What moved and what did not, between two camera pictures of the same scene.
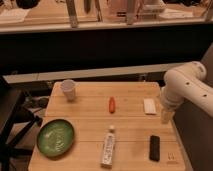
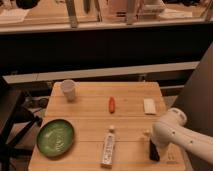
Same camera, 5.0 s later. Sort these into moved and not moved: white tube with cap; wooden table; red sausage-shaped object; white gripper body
Moved: white gripper body
Not moved: red sausage-shaped object; wooden table; white tube with cap
